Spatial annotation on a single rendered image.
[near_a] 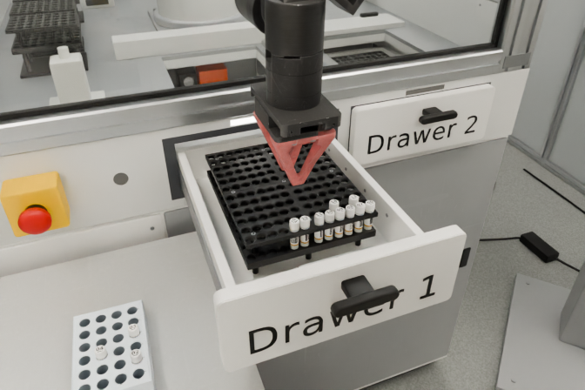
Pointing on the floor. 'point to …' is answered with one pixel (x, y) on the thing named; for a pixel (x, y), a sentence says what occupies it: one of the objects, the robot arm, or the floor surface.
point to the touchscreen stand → (544, 337)
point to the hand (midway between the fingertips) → (292, 170)
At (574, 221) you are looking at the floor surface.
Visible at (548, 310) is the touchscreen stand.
